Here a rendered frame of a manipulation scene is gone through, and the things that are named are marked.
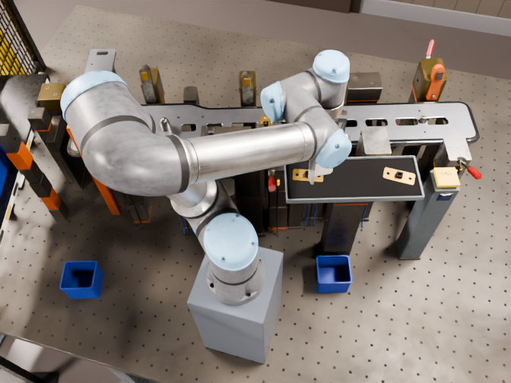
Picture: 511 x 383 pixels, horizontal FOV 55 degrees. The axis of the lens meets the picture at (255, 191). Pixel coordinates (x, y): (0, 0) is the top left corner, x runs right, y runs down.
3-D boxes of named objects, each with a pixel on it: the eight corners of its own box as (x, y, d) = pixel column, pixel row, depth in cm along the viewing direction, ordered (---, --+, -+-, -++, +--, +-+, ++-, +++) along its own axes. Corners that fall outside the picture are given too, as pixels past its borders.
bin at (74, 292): (105, 271, 172) (97, 260, 164) (100, 299, 166) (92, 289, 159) (74, 272, 172) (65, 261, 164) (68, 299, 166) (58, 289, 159)
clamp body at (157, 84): (176, 124, 208) (160, 61, 179) (173, 146, 202) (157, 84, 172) (160, 125, 208) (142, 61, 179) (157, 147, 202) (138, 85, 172)
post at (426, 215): (416, 240, 175) (455, 169, 138) (420, 259, 171) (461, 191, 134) (395, 240, 175) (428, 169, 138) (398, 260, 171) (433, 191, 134)
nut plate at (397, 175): (415, 174, 135) (416, 172, 134) (413, 185, 133) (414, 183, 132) (385, 167, 137) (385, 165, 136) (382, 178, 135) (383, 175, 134)
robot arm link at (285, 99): (284, 117, 95) (332, 96, 97) (257, 80, 100) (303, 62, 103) (284, 142, 101) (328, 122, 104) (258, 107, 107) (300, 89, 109)
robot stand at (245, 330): (265, 364, 153) (263, 324, 120) (204, 346, 157) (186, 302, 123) (280, 305, 163) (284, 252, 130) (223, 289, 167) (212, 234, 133)
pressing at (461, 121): (465, 96, 173) (467, 93, 172) (483, 146, 161) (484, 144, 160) (77, 106, 175) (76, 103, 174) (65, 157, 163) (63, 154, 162)
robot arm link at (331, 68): (303, 55, 101) (338, 41, 103) (300, 93, 110) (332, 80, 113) (324, 79, 97) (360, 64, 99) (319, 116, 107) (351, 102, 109)
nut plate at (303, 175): (323, 171, 136) (323, 169, 135) (322, 182, 134) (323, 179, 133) (293, 169, 137) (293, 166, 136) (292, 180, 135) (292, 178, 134)
